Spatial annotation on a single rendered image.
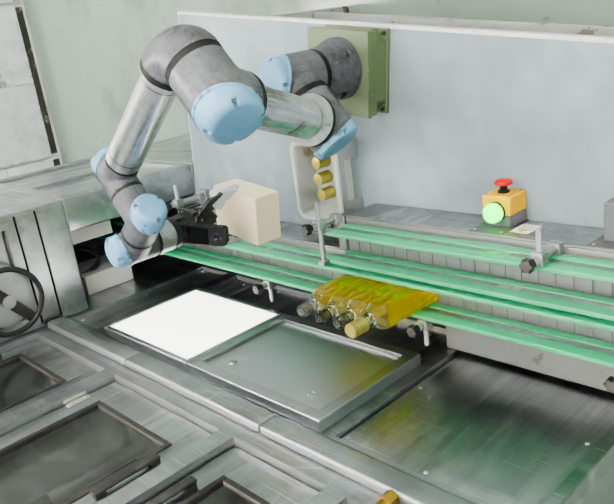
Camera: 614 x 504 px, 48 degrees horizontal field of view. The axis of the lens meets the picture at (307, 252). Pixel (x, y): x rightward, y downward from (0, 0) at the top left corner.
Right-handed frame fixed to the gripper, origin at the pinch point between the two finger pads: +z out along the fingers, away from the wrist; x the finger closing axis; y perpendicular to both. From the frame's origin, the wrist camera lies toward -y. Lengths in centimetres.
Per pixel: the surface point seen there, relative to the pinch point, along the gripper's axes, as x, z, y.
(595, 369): 20, 23, -83
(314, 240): 15.3, 24.5, -0.5
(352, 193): 1.5, 31.7, -8.5
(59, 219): 15, -17, 71
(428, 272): 9.2, 18.4, -43.9
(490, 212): -6, 25, -55
